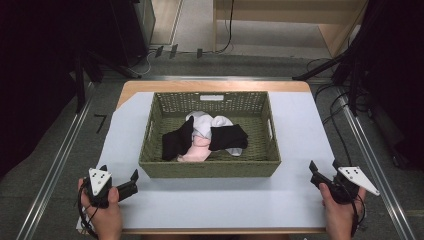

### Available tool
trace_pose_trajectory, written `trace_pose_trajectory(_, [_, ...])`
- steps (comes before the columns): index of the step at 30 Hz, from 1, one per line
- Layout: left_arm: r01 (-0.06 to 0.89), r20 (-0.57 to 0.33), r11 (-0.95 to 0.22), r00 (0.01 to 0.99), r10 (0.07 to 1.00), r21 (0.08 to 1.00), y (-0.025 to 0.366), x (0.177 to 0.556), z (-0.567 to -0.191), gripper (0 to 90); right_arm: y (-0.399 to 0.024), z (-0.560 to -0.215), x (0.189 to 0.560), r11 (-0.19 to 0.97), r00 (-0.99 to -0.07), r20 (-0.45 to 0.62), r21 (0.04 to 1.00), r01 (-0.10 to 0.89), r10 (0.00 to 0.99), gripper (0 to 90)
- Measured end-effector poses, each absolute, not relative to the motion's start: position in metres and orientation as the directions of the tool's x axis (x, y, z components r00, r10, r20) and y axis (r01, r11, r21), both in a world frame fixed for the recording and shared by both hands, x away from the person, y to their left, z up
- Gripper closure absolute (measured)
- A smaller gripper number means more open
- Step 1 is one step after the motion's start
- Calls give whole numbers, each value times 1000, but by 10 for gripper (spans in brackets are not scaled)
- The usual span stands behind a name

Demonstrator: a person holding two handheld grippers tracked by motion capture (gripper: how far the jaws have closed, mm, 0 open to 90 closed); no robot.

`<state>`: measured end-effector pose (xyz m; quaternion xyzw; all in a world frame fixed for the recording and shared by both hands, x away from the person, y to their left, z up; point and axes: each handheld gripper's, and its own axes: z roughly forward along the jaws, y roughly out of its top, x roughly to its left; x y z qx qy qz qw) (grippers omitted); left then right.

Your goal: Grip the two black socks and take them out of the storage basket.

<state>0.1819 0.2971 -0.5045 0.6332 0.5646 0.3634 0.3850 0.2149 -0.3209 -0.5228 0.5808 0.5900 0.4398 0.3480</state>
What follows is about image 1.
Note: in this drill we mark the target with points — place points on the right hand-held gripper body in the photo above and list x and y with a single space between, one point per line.
348 186

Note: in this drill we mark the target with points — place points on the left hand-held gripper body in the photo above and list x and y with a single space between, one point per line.
97 181

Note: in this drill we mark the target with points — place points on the person's right hand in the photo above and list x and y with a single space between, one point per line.
340 218

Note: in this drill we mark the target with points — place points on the person's left hand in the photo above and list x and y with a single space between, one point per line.
105 218

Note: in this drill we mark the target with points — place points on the white table sheet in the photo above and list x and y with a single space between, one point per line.
293 133

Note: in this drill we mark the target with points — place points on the black sock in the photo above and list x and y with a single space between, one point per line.
228 136
176 143

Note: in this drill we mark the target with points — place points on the pink sock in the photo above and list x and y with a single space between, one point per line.
197 150

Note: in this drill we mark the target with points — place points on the green woven basket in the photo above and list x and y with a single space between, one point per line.
213 166

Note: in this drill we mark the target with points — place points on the white sock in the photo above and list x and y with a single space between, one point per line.
221 121
201 125

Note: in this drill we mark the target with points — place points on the black stand leg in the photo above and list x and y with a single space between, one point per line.
320 68
113 68

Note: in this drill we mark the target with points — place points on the black plug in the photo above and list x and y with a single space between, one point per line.
173 51
159 51

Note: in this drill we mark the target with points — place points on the dark cabinet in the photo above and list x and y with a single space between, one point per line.
133 30

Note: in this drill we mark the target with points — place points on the wooden shelf unit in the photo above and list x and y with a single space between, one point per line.
286 13

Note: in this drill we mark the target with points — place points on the metal floor rail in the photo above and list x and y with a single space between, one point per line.
53 166
376 166

